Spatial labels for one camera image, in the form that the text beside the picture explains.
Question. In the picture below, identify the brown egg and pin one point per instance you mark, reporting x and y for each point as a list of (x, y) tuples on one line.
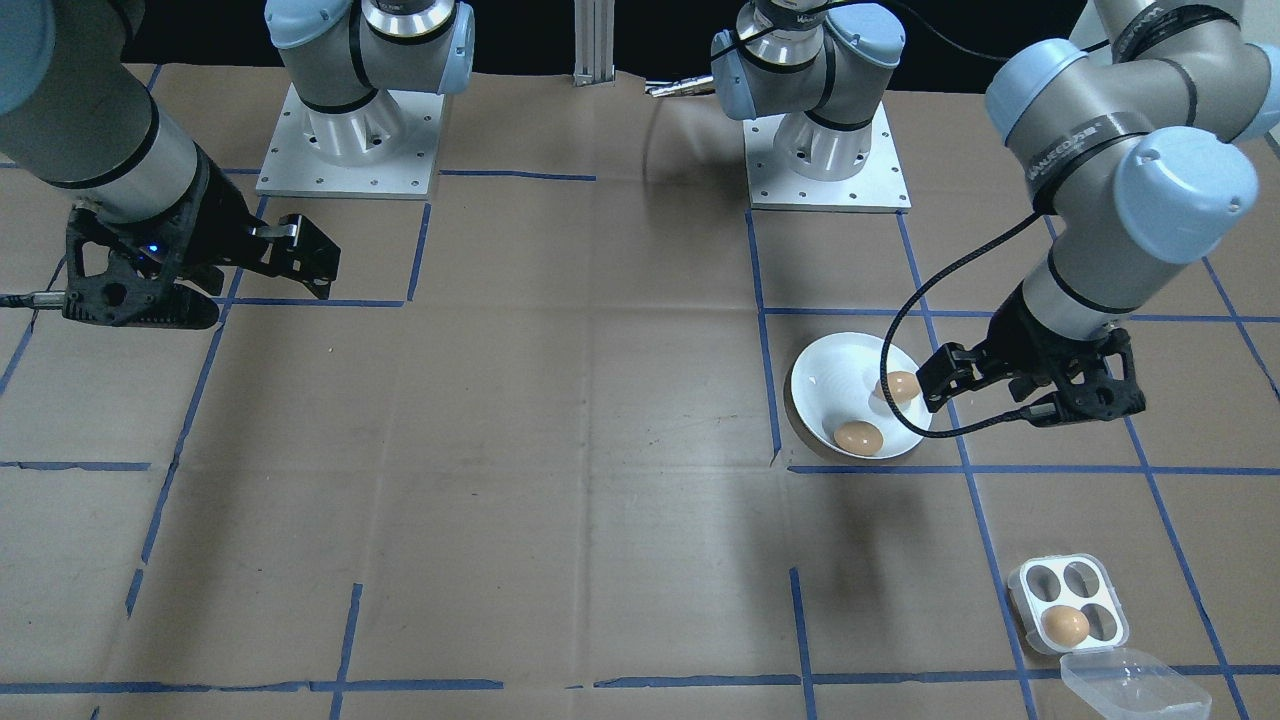
[(902, 388), (1065, 626), (858, 438)]

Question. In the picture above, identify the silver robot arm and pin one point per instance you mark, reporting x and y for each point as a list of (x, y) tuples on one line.
[(1150, 120), (100, 130)]

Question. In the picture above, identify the clear plastic egg carton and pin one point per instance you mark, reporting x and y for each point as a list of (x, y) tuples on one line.
[(1062, 598)]

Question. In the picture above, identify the white bowl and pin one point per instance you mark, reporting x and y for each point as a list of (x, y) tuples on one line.
[(830, 380)]

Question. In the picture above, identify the white square base plate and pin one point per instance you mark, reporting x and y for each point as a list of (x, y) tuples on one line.
[(280, 180), (770, 195)]

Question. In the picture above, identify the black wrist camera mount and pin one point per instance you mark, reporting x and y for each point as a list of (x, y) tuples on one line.
[(1100, 390), (120, 300)]

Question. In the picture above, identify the aluminium frame post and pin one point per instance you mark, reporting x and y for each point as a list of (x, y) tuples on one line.
[(595, 50)]

